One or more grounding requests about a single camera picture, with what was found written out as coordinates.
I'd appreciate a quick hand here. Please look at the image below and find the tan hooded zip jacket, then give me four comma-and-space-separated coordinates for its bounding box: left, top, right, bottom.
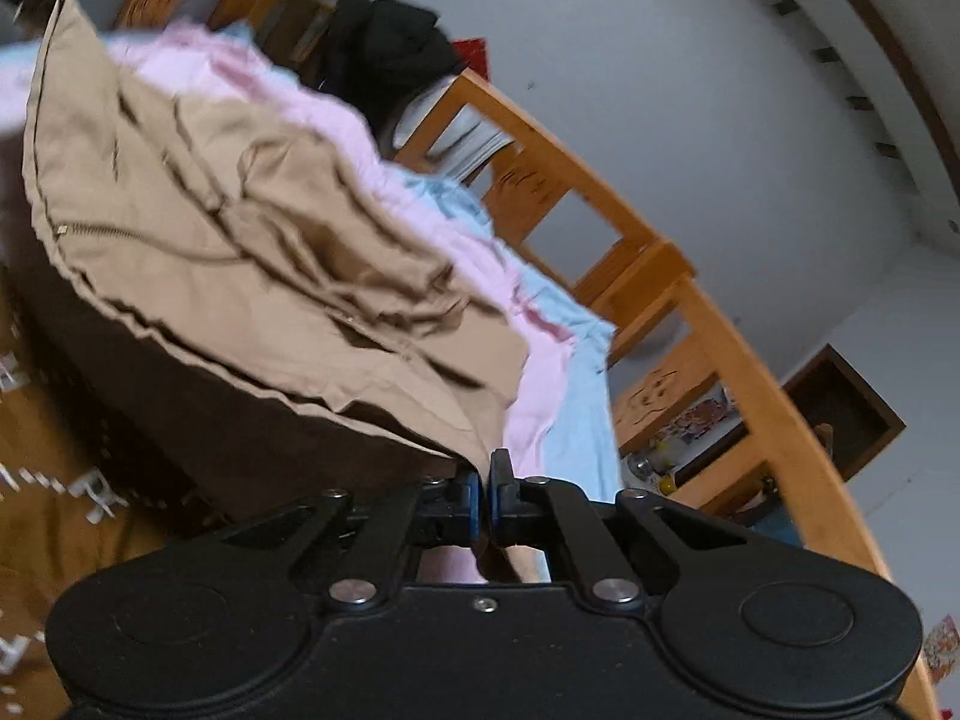
5, 0, 529, 522

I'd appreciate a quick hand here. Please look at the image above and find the light blue bed sheet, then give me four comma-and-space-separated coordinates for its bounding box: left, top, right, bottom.
0, 19, 627, 504

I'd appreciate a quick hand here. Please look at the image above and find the pink shirt on bed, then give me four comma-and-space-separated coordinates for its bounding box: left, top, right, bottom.
25, 4, 568, 470

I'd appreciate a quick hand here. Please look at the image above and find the dark framed portrait picture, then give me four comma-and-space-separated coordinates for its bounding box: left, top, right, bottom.
784, 344, 907, 481

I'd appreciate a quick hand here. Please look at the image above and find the brown PF patterned blanket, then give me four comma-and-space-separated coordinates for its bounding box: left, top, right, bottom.
2, 135, 452, 718

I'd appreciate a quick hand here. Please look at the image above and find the white grey knit cloth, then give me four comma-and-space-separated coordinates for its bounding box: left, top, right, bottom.
391, 75, 512, 184

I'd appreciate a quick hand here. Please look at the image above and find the wooden bed frame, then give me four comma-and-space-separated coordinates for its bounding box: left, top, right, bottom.
55, 0, 944, 720

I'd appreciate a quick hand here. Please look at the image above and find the red paper on wall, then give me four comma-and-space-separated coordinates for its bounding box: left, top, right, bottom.
452, 37, 490, 82

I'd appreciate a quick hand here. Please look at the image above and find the black coat on rail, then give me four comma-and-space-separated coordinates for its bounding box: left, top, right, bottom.
316, 0, 466, 135

